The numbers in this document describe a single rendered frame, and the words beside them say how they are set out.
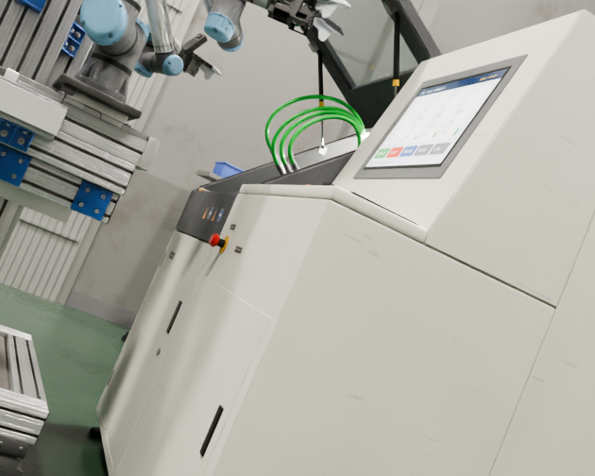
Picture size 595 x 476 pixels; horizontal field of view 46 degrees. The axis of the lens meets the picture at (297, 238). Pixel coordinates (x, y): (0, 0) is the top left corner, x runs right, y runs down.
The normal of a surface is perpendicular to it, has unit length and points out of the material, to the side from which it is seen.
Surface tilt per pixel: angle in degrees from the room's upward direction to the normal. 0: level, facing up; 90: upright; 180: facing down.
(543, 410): 90
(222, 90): 90
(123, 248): 90
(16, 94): 90
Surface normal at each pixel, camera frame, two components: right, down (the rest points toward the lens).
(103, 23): -0.05, 0.05
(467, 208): 0.32, 0.07
